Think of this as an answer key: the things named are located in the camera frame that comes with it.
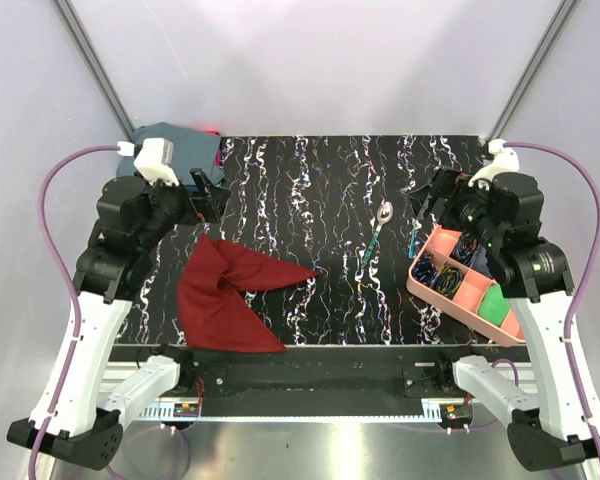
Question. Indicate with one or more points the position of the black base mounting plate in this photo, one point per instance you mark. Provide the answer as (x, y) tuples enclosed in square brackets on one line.
[(318, 381)]

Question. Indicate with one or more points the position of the blue dotted rolled sock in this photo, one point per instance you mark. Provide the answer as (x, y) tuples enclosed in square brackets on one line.
[(424, 271)]

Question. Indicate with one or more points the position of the yellow blue rolled sock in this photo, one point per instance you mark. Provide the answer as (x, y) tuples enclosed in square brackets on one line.
[(448, 281)]

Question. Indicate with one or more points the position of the folded grey-blue cloth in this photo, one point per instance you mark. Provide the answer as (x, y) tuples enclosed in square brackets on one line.
[(186, 155)]

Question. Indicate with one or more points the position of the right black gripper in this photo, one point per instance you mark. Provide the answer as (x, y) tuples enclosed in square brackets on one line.
[(446, 183)]

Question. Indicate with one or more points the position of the folded pink cloth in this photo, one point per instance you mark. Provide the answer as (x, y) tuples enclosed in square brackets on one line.
[(209, 146)]

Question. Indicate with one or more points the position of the pink divided organizer tray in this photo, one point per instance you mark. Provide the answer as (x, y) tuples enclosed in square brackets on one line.
[(464, 301)]

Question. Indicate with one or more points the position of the fork with teal handle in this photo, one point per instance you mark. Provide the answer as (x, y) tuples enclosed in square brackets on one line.
[(416, 226)]

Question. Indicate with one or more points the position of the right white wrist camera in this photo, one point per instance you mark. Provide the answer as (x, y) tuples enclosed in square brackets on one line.
[(505, 160)]

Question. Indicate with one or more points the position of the aluminium frame post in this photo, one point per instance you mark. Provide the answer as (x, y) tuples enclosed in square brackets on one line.
[(554, 29), (69, 18)]

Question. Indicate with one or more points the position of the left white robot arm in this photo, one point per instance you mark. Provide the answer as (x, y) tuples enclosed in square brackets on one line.
[(71, 421)]

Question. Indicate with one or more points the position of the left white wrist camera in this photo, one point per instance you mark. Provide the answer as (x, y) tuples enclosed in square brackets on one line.
[(151, 160)]

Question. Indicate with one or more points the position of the right aluminium frame post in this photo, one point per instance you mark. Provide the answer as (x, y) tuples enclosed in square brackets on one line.
[(554, 29)]

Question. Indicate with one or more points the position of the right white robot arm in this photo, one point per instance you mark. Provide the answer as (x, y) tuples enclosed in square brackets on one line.
[(558, 426)]

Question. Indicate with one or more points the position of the dark patterned rolled sock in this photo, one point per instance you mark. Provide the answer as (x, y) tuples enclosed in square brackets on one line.
[(465, 249)]

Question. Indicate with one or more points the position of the silver spoon patterned handle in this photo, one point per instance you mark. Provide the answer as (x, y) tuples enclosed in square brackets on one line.
[(383, 216)]

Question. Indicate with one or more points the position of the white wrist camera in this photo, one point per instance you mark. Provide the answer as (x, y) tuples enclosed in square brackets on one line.
[(505, 160), (151, 160)]

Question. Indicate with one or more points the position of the dark red cloth napkin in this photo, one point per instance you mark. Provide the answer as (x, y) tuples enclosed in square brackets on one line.
[(212, 311)]

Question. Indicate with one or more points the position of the grey-blue rolled sock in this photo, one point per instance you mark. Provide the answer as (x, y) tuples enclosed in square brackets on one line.
[(480, 263)]

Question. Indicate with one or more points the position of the left aluminium frame post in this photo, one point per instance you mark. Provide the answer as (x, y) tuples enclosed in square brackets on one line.
[(69, 18)]

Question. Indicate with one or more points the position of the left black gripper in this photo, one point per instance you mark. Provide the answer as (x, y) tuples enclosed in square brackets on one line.
[(212, 208)]

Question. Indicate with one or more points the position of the green rolled sock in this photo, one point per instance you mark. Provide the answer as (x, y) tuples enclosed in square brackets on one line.
[(494, 307)]

